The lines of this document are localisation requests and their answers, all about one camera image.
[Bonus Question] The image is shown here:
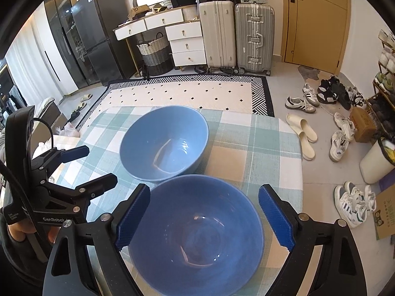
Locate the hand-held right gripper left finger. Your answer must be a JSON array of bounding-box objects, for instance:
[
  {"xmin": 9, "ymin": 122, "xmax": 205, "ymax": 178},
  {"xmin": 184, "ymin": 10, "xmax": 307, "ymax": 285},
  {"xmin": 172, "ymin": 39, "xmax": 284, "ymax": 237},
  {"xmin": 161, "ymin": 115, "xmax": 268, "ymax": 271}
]
[{"xmin": 43, "ymin": 183, "xmax": 151, "ymax": 296}]

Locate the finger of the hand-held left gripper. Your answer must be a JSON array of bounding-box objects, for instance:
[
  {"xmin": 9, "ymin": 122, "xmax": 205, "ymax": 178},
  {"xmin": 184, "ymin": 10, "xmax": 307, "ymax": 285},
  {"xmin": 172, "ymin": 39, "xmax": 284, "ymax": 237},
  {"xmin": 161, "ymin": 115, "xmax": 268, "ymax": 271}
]
[
  {"xmin": 31, "ymin": 145, "xmax": 90, "ymax": 169},
  {"xmin": 49, "ymin": 173, "xmax": 118, "ymax": 206}
]

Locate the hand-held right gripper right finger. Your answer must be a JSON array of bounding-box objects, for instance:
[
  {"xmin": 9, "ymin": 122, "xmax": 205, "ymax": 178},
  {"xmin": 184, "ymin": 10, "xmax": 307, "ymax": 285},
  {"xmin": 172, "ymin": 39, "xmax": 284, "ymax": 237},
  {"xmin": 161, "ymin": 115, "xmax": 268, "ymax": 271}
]
[{"xmin": 258, "ymin": 184, "xmax": 368, "ymax": 296}]

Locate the ribbed blue bowl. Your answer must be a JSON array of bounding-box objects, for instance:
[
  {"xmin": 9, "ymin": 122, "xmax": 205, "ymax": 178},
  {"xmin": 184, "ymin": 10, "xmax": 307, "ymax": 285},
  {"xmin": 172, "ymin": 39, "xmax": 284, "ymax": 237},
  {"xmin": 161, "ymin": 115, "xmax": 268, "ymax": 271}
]
[{"xmin": 127, "ymin": 174, "xmax": 265, "ymax": 288}]

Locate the smooth blue bowl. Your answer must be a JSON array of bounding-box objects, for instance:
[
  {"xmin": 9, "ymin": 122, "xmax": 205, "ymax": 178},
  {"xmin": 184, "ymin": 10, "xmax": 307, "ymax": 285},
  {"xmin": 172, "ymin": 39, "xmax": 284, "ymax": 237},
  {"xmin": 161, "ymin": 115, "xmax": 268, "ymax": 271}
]
[{"xmin": 119, "ymin": 105, "xmax": 210, "ymax": 182}]

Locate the person's left forearm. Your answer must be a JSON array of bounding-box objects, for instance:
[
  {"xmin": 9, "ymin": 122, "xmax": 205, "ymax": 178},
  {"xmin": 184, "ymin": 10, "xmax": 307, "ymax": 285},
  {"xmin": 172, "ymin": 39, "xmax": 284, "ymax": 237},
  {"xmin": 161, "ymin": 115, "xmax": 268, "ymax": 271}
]
[{"xmin": 0, "ymin": 234, "xmax": 50, "ymax": 293}]

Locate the person's left hand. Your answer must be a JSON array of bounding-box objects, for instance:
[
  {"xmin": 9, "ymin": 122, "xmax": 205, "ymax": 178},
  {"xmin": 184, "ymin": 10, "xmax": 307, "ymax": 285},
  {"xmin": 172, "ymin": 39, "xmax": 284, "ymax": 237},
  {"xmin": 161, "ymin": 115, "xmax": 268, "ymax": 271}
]
[{"xmin": 7, "ymin": 221, "xmax": 61, "ymax": 244}]

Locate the green slippers pair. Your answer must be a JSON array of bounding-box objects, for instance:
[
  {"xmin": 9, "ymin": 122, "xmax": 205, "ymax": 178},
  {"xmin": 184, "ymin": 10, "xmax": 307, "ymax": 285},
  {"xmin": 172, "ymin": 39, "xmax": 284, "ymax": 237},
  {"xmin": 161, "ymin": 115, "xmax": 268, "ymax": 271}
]
[{"xmin": 69, "ymin": 102, "xmax": 88, "ymax": 122}]

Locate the checked teal tablecloth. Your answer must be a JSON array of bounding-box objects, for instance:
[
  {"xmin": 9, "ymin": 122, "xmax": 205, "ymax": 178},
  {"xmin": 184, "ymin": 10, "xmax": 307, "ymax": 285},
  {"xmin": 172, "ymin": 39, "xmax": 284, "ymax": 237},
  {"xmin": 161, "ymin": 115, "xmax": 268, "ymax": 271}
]
[{"xmin": 51, "ymin": 106, "xmax": 304, "ymax": 296}]

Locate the cream slipper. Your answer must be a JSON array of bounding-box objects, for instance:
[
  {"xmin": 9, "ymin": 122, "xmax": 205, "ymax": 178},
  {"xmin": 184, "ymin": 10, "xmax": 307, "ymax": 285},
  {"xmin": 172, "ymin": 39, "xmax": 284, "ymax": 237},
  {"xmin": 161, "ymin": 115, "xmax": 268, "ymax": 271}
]
[
  {"xmin": 285, "ymin": 113, "xmax": 318, "ymax": 143},
  {"xmin": 298, "ymin": 132, "xmax": 316, "ymax": 161}
]

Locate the group of sneakers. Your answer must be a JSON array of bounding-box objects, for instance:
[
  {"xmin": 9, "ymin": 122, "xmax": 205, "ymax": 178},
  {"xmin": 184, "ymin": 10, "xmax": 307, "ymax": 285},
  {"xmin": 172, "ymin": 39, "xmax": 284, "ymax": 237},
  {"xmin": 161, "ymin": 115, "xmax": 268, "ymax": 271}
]
[{"xmin": 284, "ymin": 75, "xmax": 378, "ymax": 229}]

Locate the white tall cabinet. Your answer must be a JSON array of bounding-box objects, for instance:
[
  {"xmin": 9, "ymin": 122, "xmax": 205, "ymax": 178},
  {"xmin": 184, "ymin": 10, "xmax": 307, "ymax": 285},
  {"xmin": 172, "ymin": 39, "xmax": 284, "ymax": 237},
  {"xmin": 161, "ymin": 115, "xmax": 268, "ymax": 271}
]
[{"xmin": 31, "ymin": 6, "xmax": 78, "ymax": 94}]

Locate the white curtain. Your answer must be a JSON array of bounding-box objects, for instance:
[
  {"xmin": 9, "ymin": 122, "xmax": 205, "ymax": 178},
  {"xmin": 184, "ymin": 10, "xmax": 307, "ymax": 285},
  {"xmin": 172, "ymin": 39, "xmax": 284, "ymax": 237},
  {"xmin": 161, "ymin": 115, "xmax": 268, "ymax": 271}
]
[{"xmin": 4, "ymin": 21, "xmax": 50, "ymax": 108}]

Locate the white trash bin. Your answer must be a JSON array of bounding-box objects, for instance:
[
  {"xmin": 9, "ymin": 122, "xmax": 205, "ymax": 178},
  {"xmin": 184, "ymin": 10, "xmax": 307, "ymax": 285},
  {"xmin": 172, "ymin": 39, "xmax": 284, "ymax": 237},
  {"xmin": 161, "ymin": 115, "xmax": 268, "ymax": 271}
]
[{"xmin": 359, "ymin": 139, "xmax": 395, "ymax": 184}]

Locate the black glass cabinet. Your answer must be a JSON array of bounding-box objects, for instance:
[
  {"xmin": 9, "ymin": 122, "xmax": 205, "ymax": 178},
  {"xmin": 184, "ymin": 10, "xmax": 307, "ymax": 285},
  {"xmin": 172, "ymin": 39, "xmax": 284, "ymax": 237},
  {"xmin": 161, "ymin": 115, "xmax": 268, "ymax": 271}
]
[{"xmin": 43, "ymin": 0, "xmax": 93, "ymax": 90}]

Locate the dark grey refrigerator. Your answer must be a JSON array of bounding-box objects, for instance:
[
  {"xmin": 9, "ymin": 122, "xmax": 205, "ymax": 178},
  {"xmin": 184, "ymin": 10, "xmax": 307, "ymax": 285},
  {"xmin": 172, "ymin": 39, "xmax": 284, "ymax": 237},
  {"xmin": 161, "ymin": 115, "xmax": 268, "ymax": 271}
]
[{"xmin": 70, "ymin": 0, "xmax": 128, "ymax": 85}]

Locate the patterned black white rug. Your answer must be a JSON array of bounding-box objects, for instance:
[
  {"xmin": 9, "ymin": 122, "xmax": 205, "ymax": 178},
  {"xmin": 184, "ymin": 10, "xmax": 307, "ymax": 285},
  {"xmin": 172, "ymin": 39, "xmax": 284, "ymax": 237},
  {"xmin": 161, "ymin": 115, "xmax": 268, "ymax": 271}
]
[{"xmin": 76, "ymin": 74, "xmax": 275, "ymax": 130}]

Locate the woven laundry basket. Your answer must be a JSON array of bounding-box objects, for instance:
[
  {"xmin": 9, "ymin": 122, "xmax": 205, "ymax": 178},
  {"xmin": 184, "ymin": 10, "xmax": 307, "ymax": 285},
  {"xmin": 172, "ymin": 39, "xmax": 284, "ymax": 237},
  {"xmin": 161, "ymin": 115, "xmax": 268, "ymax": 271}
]
[{"xmin": 137, "ymin": 32, "xmax": 174, "ymax": 76}]

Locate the brown cardboard box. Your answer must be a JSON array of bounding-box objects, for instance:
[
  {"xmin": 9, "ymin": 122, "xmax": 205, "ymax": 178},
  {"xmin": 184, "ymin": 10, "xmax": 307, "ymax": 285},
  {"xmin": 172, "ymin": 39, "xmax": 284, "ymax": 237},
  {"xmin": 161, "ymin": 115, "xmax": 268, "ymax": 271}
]
[{"xmin": 349, "ymin": 107, "xmax": 377, "ymax": 144}]

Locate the grey doormat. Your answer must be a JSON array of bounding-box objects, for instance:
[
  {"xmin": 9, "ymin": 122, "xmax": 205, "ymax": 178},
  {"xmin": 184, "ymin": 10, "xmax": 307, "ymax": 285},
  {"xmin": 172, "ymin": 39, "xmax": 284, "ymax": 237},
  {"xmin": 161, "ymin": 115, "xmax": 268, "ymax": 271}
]
[{"xmin": 298, "ymin": 65, "xmax": 320, "ymax": 81}]

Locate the white drawer dresser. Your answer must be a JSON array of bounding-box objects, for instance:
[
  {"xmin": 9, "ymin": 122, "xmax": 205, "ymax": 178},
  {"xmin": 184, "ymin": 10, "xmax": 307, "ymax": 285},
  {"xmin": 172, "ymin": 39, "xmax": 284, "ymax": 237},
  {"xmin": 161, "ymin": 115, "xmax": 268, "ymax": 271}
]
[{"xmin": 114, "ymin": 6, "xmax": 207, "ymax": 68}]

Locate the metal shoe rack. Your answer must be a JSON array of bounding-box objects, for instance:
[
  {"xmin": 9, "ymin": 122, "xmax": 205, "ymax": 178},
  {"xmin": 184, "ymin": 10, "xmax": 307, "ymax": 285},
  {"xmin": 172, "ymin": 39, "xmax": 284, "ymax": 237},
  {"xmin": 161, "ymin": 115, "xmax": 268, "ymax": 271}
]
[{"xmin": 372, "ymin": 29, "xmax": 395, "ymax": 142}]

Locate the white slatted bin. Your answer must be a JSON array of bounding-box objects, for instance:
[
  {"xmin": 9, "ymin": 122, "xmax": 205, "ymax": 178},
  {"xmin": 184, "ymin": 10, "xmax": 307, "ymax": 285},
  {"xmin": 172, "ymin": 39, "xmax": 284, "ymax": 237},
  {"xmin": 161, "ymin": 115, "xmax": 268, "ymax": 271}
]
[{"xmin": 182, "ymin": 4, "xmax": 199, "ymax": 22}]

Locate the silver suitcase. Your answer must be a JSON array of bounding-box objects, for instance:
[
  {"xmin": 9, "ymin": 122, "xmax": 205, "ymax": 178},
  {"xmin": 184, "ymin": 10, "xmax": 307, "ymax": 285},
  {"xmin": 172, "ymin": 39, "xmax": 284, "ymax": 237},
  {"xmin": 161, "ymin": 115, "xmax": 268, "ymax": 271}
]
[{"xmin": 235, "ymin": 2, "xmax": 275, "ymax": 75}]

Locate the white suitcase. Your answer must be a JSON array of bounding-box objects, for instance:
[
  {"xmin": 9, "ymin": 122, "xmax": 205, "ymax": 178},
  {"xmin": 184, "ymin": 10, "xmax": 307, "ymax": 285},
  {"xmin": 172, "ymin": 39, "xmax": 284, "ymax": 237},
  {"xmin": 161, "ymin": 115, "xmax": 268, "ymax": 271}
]
[{"xmin": 198, "ymin": 0, "xmax": 237, "ymax": 69}]

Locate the wooden door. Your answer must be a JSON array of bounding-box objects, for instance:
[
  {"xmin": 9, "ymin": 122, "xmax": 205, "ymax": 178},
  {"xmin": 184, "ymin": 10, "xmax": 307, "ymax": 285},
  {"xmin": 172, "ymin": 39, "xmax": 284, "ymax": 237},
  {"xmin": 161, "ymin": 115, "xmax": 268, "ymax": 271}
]
[{"xmin": 284, "ymin": 0, "xmax": 352, "ymax": 75}]

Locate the black cable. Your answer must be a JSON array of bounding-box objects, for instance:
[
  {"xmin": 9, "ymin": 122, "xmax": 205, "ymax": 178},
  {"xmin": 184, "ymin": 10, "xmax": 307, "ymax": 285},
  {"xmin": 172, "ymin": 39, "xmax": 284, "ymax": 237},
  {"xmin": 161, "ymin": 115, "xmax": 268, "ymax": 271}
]
[{"xmin": 0, "ymin": 163, "xmax": 42, "ymax": 225}]

